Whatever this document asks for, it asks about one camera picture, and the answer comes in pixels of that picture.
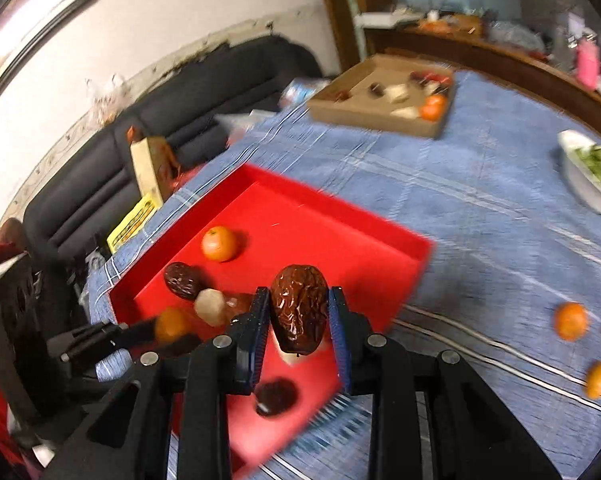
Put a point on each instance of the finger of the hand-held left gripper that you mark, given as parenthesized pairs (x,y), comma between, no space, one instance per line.
(180,347)
(100,334)

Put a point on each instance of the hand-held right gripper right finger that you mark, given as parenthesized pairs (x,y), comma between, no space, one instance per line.
(341,345)

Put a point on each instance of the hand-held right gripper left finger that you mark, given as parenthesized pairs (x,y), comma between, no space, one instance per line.
(258,340)

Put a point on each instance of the orange mandarin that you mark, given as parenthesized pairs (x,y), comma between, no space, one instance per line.
(598,380)
(173,322)
(571,321)
(219,243)
(433,107)

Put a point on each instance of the large wrinkled red date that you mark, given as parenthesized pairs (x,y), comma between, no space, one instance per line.
(299,310)

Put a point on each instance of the red tray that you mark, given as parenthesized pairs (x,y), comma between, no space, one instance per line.
(330,240)

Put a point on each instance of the glossy brown fruit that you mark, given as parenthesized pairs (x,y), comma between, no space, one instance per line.
(236,304)

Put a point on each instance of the white peeled fruit piece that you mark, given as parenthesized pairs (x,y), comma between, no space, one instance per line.
(209,305)

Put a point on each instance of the dark round fruit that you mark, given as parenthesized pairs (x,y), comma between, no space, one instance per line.
(276,396)

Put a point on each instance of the dark brown date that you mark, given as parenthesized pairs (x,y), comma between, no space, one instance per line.
(183,281)

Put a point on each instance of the black stand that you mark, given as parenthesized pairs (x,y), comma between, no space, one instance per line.
(10,340)

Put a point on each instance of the yellow packet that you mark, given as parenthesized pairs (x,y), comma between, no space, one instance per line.
(130,225)

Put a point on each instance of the beige carton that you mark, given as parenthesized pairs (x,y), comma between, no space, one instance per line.
(150,170)

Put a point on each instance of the blue checked tablecloth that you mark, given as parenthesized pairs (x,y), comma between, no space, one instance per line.
(480,210)

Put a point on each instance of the cardboard box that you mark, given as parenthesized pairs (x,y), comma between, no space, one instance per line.
(360,110)

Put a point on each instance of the black sofa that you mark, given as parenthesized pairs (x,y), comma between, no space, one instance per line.
(180,110)

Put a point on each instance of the clear plastic bottle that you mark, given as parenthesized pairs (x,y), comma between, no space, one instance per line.
(300,89)

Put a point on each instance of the small dark date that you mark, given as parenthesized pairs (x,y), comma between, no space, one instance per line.
(375,90)

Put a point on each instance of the white bowl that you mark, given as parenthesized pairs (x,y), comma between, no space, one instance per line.
(587,187)

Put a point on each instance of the green vegetables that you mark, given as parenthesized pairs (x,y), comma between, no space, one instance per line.
(597,157)

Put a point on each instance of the pink bottle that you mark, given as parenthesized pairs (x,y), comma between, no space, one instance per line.
(587,65)

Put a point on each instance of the dark window frame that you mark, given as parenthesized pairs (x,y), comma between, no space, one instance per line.
(25,15)

